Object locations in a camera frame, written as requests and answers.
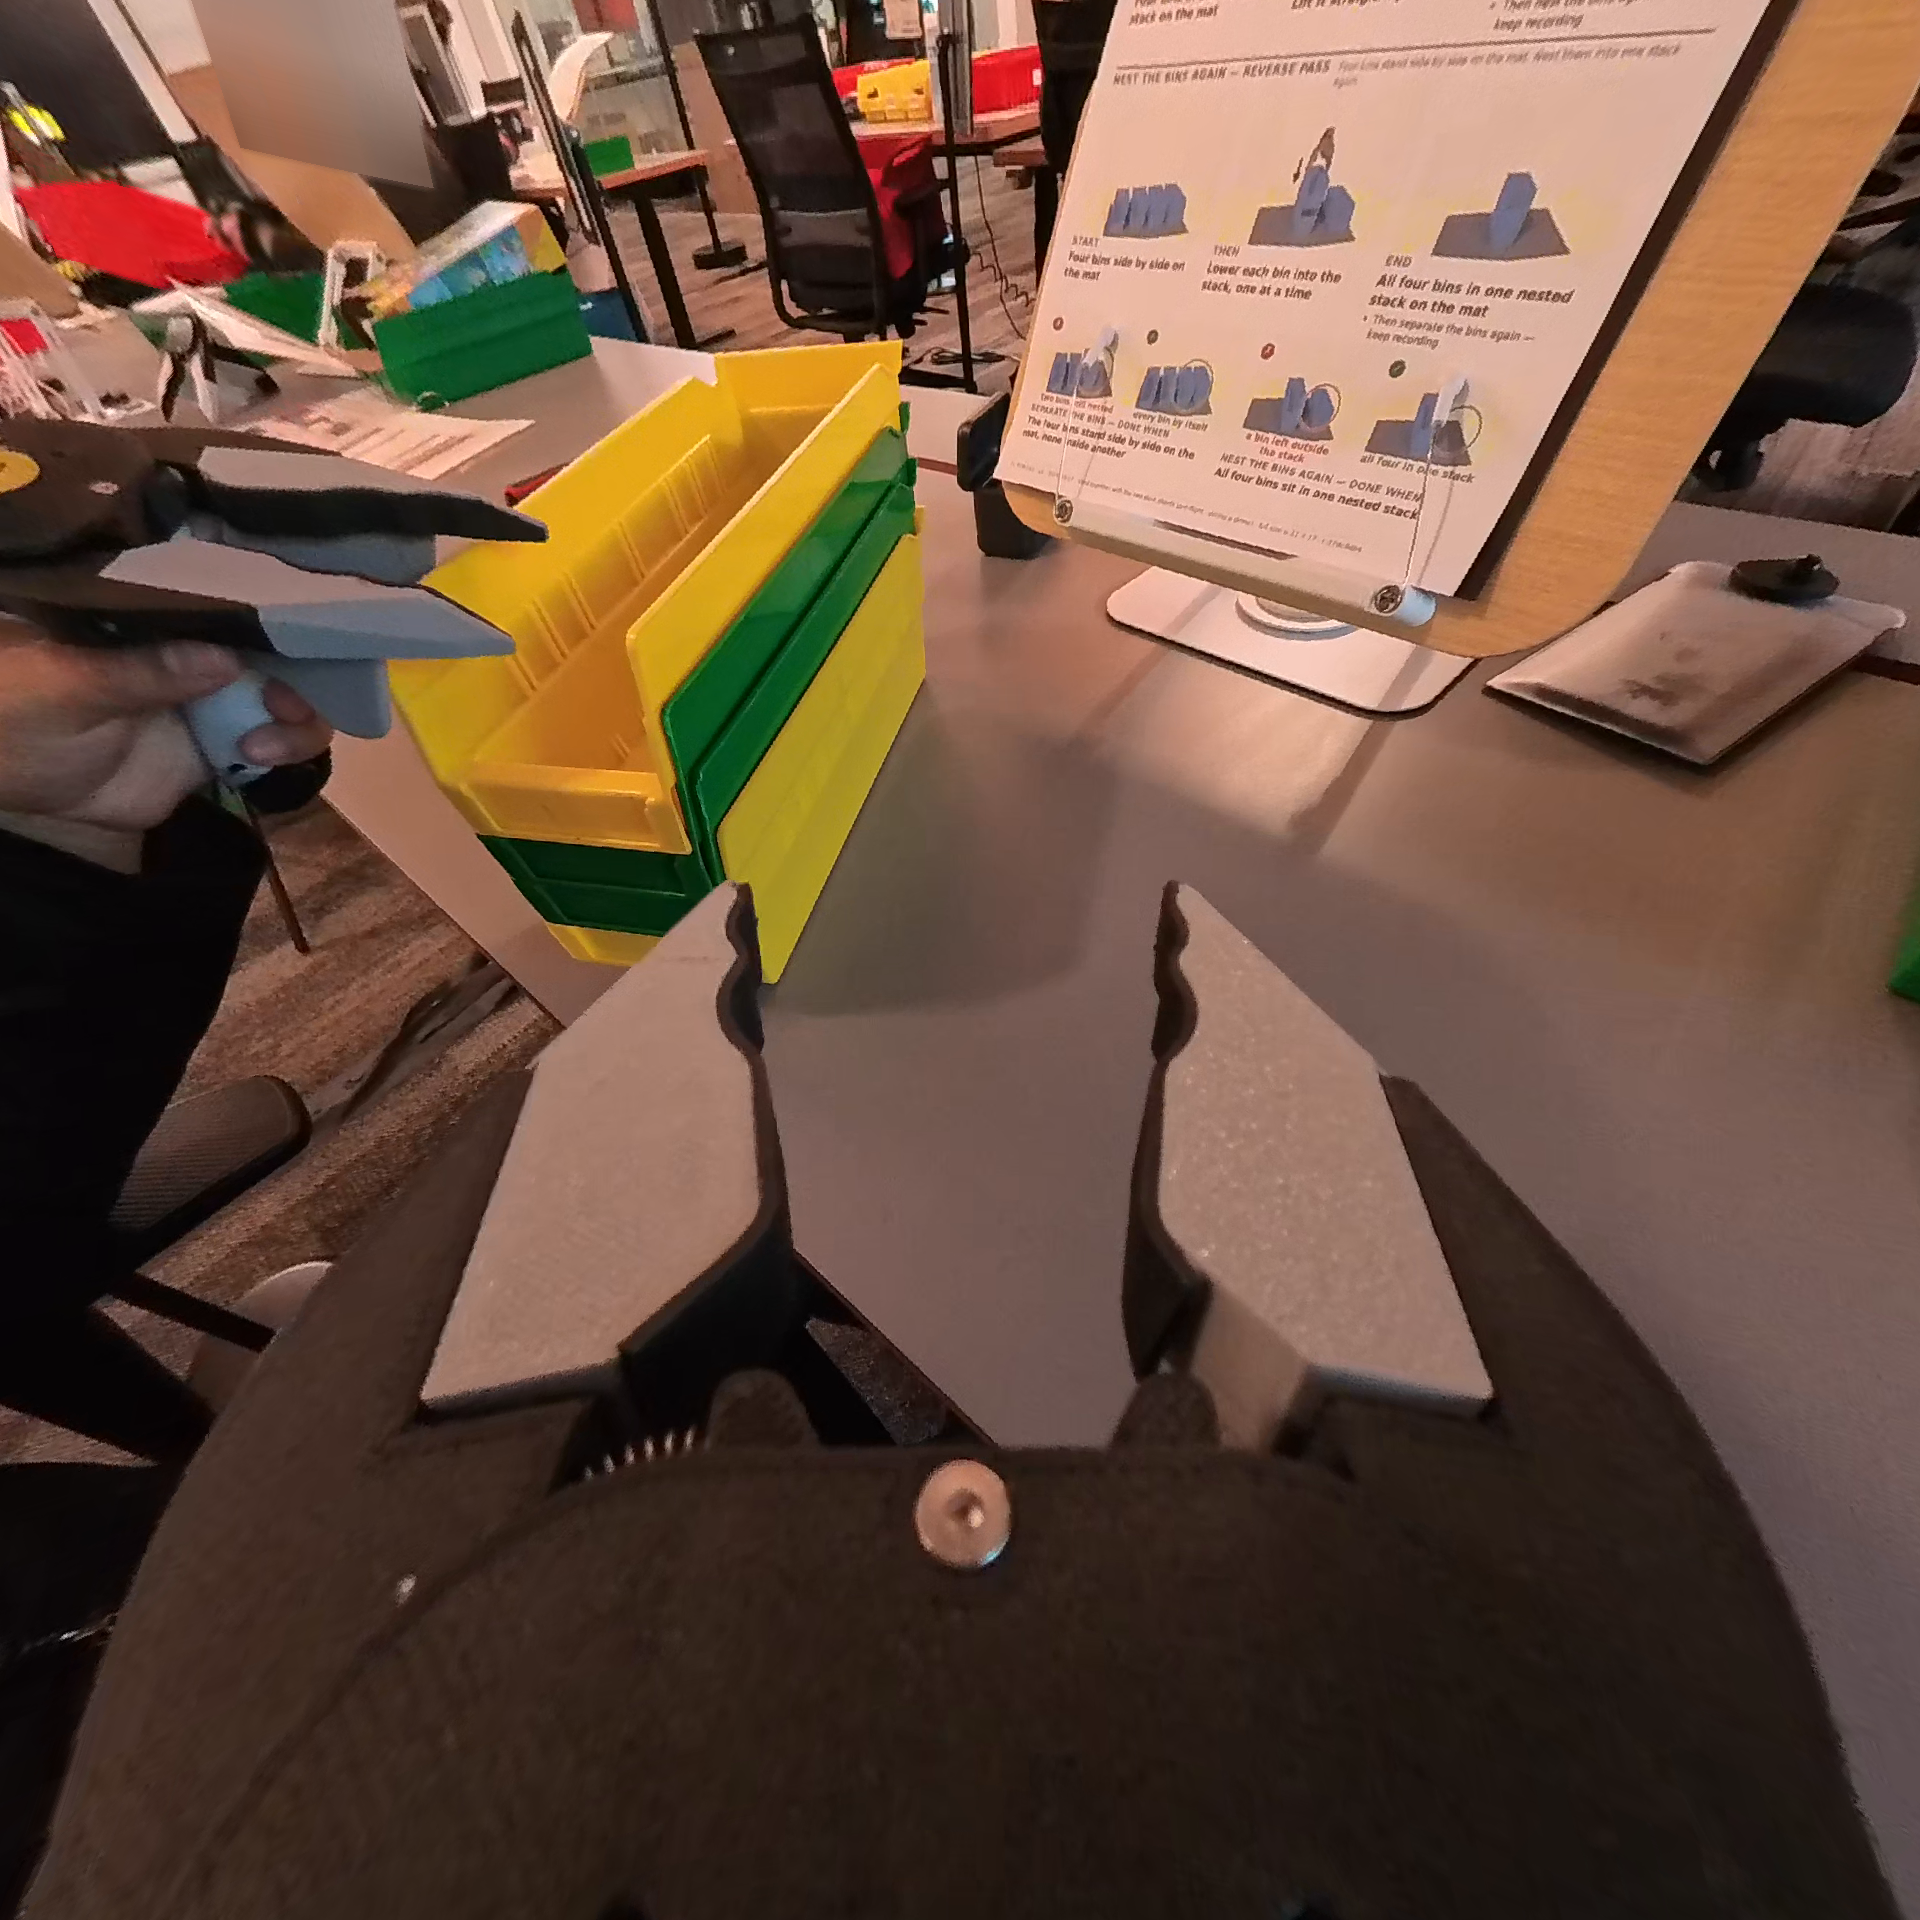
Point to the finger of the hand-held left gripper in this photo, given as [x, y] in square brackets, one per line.
[330, 523]
[330, 616]

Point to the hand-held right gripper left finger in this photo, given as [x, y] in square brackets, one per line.
[600, 1200]

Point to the black mesh office chair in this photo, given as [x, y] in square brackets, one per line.
[809, 180]

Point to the person's left forearm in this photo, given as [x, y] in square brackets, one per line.
[106, 974]

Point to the white printed paper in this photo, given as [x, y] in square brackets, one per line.
[404, 433]

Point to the colourful printed box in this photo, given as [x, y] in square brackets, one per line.
[481, 253]

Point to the green plastic bin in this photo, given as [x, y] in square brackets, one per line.
[809, 579]
[1907, 961]
[488, 345]
[809, 660]

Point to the person's left hand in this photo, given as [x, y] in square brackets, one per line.
[89, 733]

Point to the instruction sheet on board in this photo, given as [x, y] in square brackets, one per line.
[1695, 329]

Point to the small yellow bin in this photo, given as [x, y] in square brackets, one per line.
[897, 99]

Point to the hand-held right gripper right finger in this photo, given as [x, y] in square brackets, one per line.
[1305, 1200]

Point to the red plastic bin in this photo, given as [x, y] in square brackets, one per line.
[119, 234]
[997, 76]

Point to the black round knob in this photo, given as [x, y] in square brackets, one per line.
[1786, 579]

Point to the printed instruction sheet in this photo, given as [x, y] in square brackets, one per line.
[1348, 225]

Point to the wooden desk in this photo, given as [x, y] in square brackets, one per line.
[629, 171]

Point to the yellow plastic bin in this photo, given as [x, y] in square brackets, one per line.
[556, 787]
[840, 750]

